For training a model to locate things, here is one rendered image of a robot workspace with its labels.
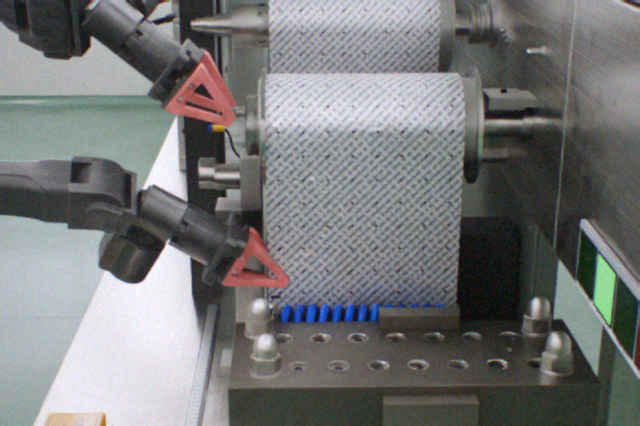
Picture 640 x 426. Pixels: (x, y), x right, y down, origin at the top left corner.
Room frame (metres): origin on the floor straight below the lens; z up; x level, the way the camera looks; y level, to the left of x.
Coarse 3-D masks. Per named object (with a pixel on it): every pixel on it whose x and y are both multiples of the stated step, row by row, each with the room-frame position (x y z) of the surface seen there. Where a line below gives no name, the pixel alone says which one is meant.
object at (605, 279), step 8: (600, 256) 0.86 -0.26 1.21; (600, 264) 0.86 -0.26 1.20; (600, 272) 0.86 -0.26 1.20; (608, 272) 0.84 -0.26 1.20; (600, 280) 0.86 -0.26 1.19; (608, 280) 0.83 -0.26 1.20; (600, 288) 0.85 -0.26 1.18; (608, 288) 0.83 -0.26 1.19; (600, 296) 0.85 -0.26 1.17; (608, 296) 0.83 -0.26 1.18; (600, 304) 0.85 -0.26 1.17; (608, 304) 0.83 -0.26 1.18; (608, 312) 0.82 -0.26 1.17; (608, 320) 0.82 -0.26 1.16
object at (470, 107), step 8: (464, 80) 1.19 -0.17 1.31; (464, 88) 1.17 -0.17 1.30; (472, 88) 1.17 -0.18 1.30; (464, 96) 1.16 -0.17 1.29; (472, 96) 1.16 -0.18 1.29; (464, 104) 1.16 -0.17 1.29; (472, 104) 1.16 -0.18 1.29; (472, 112) 1.15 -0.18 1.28; (472, 120) 1.15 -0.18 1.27; (472, 128) 1.14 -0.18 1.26; (464, 136) 1.14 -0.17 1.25; (472, 136) 1.14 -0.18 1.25; (464, 144) 1.14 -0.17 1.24; (472, 144) 1.14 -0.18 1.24; (464, 152) 1.15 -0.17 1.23; (472, 152) 1.15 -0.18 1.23; (464, 160) 1.15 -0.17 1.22; (472, 160) 1.15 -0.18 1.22; (464, 168) 1.17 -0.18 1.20
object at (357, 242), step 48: (288, 192) 1.13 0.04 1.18; (336, 192) 1.13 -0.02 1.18; (384, 192) 1.14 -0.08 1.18; (432, 192) 1.14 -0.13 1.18; (288, 240) 1.13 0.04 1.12; (336, 240) 1.13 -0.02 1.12; (384, 240) 1.14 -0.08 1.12; (432, 240) 1.14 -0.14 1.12; (288, 288) 1.13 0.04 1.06; (336, 288) 1.13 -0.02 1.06; (384, 288) 1.14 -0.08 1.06; (432, 288) 1.14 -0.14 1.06
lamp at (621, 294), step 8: (624, 288) 0.79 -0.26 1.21; (624, 296) 0.79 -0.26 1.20; (616, 304) 0.81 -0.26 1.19; (624, 304) 0.79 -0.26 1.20; (632, 304) 0.77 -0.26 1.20; (616, 312) 0.80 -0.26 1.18; (624, 312) 0.78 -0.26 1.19; (632, 312) 0.77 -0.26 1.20; (616, 320) 0.80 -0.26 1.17; (624, 320) 0.78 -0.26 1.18; (632, 320) 0.76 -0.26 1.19; (616, 328) 0.80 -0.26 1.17; (624, 328) 0.78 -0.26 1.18; (632, 328) 0.76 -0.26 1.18; (624, 336) 0.78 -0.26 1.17; (632, 336) 0.76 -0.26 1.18; (624, 344) 0.78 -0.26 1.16; (632, 344) 0.76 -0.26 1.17
